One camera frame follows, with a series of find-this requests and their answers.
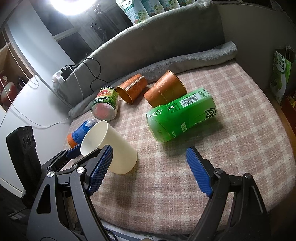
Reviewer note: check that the bright ring light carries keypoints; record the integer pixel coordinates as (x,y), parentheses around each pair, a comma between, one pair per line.
(72,8)

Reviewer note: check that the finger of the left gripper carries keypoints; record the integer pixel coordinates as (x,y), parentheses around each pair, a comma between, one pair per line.
(57,162)

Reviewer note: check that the grey sofa backrest cushion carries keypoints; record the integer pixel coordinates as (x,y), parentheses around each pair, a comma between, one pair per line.
(188,29)

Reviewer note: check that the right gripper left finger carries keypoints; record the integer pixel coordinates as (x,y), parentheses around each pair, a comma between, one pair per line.
(62,209)

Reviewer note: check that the blue orange drink bottle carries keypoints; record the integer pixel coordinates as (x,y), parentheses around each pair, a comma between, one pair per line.
(75,138)

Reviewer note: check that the orange patterned cup with label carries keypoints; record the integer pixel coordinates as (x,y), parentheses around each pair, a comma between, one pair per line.
(132,88)

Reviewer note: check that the green grapefruit tea bottle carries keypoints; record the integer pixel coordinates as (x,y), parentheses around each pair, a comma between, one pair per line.
(105,104)

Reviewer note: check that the orange patterned paper cup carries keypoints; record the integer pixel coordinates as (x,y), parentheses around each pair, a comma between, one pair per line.
(168,88)

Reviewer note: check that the green paper bag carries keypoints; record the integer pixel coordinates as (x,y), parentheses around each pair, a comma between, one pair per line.
(283,73)

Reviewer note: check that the black tripod stand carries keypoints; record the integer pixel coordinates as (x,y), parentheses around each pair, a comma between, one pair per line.
(100,24)

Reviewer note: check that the white power strip with plugs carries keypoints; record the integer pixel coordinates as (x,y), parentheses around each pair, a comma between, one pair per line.
(61,75)

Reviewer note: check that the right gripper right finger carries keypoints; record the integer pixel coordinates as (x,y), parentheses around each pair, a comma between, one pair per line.
(235,209)

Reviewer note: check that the grey fleece blanket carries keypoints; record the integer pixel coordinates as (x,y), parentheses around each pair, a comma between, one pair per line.
(179,64)

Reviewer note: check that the white plastic cup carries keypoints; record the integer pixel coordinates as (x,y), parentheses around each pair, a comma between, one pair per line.
(101,134)

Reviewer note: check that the white refill pouch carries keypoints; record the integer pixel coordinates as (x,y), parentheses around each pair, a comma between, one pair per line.
(169,4)
(134,10)
(185,2)
(153,7)

